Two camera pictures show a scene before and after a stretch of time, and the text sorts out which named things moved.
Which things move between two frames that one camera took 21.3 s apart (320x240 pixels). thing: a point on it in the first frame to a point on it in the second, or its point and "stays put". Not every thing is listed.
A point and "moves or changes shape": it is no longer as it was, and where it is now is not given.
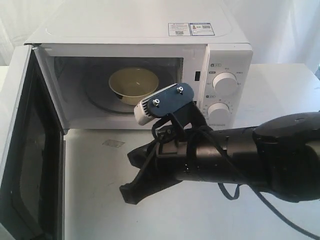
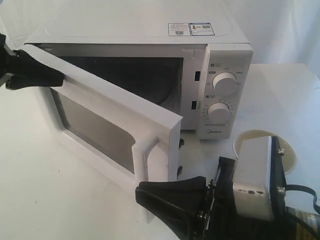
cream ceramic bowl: x=133 y=84 moves or changes shape
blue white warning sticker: x=190 y=29 stays put
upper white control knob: x=224 y=83 stays put
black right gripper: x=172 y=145 to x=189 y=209
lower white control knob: x=218 y=112 stays put
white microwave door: x=32 y=195 to x=131 y=139
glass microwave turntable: x=98 y=91 to x=165 y=85
